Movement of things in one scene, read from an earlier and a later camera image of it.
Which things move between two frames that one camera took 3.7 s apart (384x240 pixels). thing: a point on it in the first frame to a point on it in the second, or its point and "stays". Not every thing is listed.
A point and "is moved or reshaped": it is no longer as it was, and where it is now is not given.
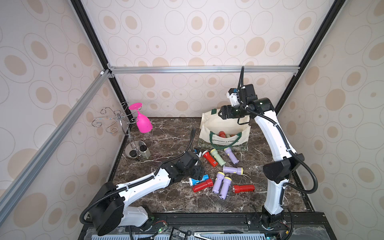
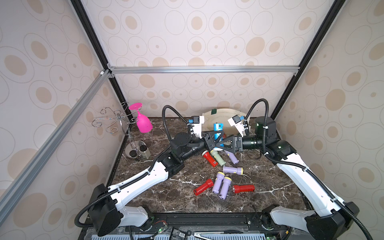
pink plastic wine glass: x=143 y=124 stays
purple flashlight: x=218 y=182 stays
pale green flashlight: x=214 y=152 stays
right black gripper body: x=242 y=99 to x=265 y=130
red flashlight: x=203 y=186 is moved or reshaped
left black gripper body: x=196 y=172 to x=196 y=145
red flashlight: x=206 y=154 stays
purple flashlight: x=228 y=150 stays
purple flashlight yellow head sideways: x=238 y=170 stays
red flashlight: x=237 y=189 stays
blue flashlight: x=192 y=181 to x=218 y=127
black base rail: x=301 y=225 stays
